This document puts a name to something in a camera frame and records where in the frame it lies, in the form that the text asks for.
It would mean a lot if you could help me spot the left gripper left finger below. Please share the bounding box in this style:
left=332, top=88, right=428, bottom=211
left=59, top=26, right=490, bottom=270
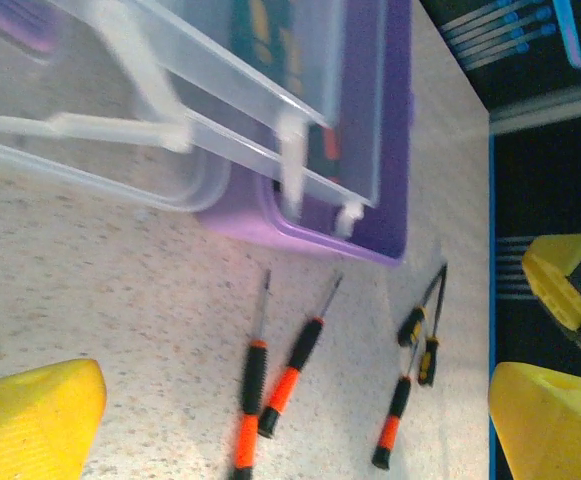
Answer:
left=0, top=358, right=108, bottom=480

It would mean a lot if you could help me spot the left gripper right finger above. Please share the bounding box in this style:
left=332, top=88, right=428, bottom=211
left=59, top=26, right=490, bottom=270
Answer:
left=488, top=362, right=581, bottom=480

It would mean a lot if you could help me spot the small orange black screwdriver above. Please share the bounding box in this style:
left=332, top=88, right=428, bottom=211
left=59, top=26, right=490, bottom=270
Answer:
left=227, top=269, right=273, bottom=480
left=371, top=344, right=421, bottom=471
left=257, top=273, right=345, bottom=440

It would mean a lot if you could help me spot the purple clear plastic toolbox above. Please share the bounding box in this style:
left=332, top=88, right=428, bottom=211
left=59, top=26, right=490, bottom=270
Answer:
left=0, top=0, right=416, bottom=266

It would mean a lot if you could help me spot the long yellow black screwdriver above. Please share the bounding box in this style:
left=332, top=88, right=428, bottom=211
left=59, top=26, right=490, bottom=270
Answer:
left=229, top=0, right=277, bottom=66

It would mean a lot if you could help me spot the blue printed back panel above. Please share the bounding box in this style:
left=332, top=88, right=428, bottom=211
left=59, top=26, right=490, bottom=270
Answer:
left=417, top=0, right=581, bottom=121

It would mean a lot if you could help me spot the right table side rail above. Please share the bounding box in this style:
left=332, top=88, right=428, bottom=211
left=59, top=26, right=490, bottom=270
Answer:
left=487, top=130, right=500, bottom=480

